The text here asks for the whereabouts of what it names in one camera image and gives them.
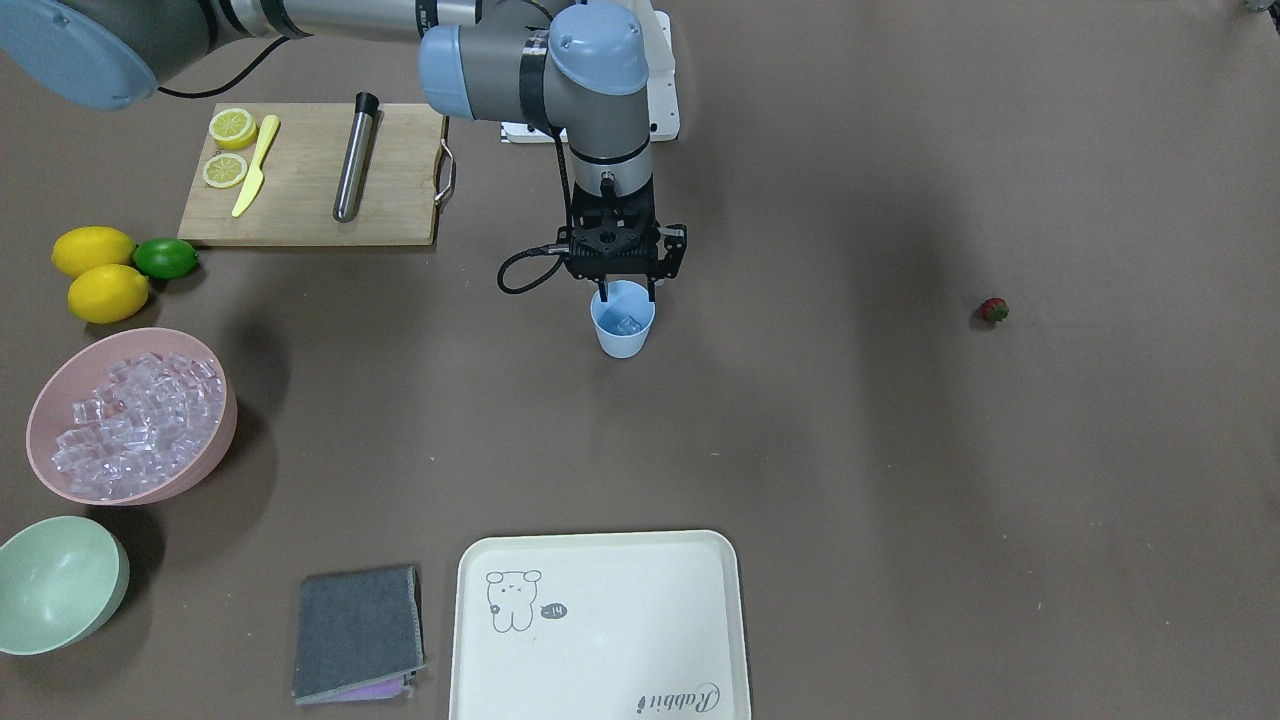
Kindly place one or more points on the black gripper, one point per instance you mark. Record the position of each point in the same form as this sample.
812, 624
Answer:
673, 246

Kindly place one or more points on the red strawberry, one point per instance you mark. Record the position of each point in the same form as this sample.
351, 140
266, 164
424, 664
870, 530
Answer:
994, 310

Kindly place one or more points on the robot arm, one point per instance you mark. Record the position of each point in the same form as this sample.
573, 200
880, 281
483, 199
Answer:
573, 70

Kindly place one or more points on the light blue plastic cup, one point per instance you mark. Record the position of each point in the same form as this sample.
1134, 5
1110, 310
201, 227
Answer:
623, 324

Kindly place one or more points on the pink bowl of ice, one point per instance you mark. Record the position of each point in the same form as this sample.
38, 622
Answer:
141, 416

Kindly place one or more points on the steel muddler black tip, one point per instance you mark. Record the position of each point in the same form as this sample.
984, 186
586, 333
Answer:
357, 158

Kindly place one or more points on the cream rabbit tray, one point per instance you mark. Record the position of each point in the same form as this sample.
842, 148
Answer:
637, 625

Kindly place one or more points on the wooden cutting board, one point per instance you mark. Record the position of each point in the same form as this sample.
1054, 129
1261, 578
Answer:
408, 179

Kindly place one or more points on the yellow plastic knife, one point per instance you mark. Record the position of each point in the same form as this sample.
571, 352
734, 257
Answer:
255, 176

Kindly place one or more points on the lemon slice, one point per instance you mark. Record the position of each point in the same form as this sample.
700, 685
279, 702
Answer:
233, 129
224, 170

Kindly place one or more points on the grey folded cloth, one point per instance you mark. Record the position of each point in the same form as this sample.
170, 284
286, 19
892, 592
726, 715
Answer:
358, 636

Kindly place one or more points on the green lime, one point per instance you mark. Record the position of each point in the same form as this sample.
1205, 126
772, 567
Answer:
164, 259

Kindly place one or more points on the yellow lemon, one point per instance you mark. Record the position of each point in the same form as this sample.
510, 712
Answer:
90, 246
107, 294

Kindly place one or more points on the green empty bowl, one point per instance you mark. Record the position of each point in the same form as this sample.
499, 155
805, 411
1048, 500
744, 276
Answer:
61, 579

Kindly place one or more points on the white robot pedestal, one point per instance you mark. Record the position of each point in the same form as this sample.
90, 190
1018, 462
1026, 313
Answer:
661, 91

